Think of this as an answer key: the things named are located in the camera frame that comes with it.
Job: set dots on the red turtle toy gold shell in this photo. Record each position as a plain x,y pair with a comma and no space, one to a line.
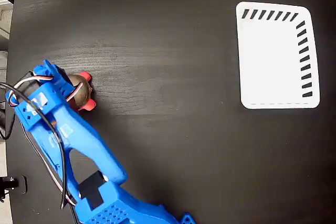
82,94

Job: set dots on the blue 3D-printed robot arm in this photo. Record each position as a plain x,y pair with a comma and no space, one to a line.
78,134

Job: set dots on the white plastic basket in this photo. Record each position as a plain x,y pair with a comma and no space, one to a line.
273,64

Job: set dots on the black table clamp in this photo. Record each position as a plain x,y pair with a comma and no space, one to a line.
14,183

